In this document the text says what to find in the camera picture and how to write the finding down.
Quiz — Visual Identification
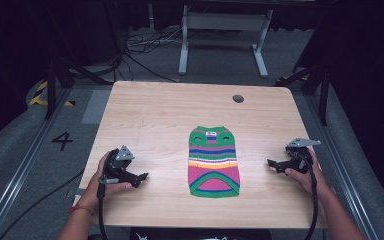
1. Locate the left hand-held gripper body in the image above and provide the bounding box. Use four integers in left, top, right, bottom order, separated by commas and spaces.
97, 144, 142, 188

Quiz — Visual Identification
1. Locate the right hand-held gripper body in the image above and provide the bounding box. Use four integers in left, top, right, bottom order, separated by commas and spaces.
282, 137, 322, 175

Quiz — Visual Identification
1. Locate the striped knitted pet sweater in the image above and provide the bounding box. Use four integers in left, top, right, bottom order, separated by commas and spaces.
187, 125, 241, 199

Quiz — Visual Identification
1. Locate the person's right hand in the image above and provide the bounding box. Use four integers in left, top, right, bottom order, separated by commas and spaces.
284, 147, 330, 198

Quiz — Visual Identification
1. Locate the person's left hand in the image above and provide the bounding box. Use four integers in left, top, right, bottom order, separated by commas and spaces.
77, 150, 134, 212

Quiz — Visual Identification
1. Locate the black metal stand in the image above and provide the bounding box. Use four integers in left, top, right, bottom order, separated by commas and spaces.
43, 54, 115, 120
273, 63, 332, 127

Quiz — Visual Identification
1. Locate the yellow black hazard tape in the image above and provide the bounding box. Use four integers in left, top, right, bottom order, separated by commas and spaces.
28, 80, 76, 108

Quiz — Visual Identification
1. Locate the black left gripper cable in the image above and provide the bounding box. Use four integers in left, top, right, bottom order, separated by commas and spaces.
96, 181, 110, 240

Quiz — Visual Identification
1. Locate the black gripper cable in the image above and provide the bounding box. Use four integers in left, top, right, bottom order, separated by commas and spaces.
291, 151, 320, 240
96, 181, 110, 240

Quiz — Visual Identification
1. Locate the metal floor rail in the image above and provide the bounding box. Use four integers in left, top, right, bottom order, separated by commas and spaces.
304, 94, 381, 240
0, 87, 73, 240

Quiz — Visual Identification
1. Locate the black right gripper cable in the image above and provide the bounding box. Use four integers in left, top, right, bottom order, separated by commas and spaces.
291, 151, 320, 240

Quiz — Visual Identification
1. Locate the red bracelet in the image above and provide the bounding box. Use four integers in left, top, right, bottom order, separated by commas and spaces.
67, 204, 95, 216

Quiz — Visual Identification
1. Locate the black floor cable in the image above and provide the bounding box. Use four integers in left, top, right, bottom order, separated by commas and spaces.
0, 168, 86, 240

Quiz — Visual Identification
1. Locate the bundle of floor cables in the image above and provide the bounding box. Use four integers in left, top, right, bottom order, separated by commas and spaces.
123, 27, 185, 56

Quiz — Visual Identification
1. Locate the white metal desk frame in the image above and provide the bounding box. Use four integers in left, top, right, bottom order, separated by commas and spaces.
178, 4, 275, 79

